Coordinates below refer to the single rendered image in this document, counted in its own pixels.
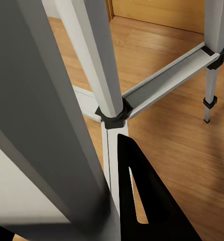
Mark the camera tripod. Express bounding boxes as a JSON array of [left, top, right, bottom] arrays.
[[0, 0, 224, 241]]

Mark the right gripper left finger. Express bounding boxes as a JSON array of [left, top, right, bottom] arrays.
[[0, 226, 15, 241]]

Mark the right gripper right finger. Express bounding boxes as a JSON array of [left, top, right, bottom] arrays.
[[117, 134, 202, 241]]

